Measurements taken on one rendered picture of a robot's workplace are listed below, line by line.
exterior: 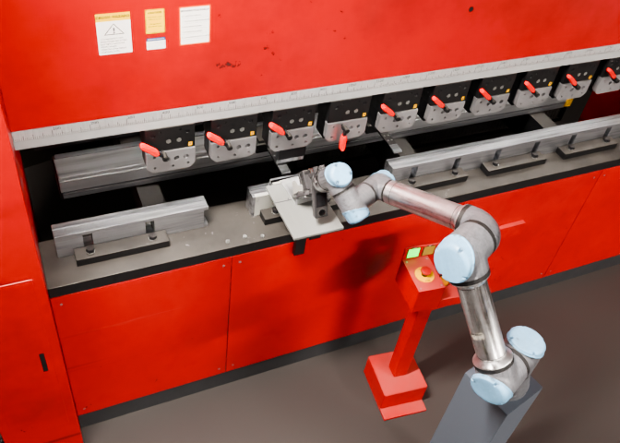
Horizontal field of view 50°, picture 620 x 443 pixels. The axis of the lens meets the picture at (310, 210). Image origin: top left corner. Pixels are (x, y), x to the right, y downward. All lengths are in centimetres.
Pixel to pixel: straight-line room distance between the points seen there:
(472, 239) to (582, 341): 185
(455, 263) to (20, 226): 113
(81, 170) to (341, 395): 145
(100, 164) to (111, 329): 58
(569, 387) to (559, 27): 166
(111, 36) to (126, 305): 96
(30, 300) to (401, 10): 138
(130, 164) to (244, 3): 83
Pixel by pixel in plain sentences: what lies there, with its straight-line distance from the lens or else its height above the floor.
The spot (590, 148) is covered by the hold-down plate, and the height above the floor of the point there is 90.
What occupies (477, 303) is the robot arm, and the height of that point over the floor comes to 119.
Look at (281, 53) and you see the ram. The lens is 200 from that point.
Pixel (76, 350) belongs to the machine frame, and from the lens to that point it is 250.
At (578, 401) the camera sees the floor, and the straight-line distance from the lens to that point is 338.
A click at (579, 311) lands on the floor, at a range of 373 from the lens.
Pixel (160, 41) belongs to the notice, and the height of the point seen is 162.
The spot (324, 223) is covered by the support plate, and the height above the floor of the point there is 100.
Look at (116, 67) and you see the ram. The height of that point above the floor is 156.
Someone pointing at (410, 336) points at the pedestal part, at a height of 42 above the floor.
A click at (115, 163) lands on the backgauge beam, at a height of 99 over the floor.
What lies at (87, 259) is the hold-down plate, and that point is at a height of 90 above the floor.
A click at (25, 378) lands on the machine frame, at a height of 59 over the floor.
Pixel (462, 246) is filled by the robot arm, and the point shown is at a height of 134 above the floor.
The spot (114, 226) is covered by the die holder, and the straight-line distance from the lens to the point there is 225.
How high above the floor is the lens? 257
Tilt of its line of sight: 44 degrees down
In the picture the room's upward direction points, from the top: 9 degrees clockwise
